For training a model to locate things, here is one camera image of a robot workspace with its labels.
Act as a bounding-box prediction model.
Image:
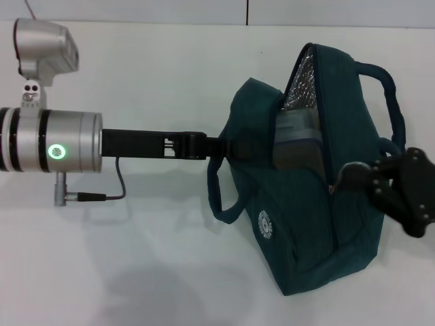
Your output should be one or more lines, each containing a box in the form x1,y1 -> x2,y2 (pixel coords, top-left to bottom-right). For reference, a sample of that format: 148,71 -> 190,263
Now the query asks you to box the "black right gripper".
338,146 -> 435,239

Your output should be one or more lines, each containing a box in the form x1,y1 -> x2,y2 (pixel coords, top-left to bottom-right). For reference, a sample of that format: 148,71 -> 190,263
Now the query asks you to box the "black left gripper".
100,127 -> 246,161

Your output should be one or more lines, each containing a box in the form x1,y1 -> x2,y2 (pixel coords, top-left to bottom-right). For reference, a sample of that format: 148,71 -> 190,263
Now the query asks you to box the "clear blue-rimmed lunch box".
273,109 -> 324,171

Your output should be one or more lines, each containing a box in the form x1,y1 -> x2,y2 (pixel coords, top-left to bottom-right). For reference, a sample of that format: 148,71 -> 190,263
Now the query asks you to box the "dark teal fabric lunch bag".
207,42 -> 408,297

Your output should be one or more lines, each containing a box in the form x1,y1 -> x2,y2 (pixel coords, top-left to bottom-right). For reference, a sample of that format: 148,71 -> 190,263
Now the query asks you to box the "left arm cable with plug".
53,156 -> 128,207

